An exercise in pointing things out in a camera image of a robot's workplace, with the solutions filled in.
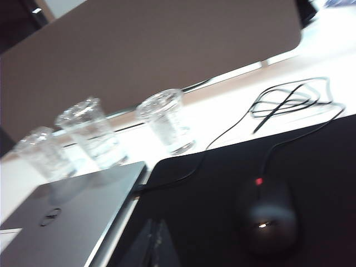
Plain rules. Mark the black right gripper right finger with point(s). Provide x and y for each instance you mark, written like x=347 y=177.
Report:
x=167 y=250

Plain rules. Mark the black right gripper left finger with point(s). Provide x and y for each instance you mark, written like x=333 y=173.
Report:
x=143 y=250

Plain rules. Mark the short clear cup with lid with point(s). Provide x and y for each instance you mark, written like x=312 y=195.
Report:
x=167 y=122
x=44 y=155

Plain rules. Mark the grey Dell laptop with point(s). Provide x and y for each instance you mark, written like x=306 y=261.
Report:
x=72 y=211

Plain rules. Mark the tall clear plastic cup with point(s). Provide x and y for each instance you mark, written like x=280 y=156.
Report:
x=91 y=133

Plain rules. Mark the black mouse pad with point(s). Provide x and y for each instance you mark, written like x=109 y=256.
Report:
x=211 y=211

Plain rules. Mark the black computer mouse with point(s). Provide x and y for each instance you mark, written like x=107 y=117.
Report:
x=268 y=219

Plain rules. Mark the brown desk partition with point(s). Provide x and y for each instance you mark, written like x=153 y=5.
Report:
x=139 y=55

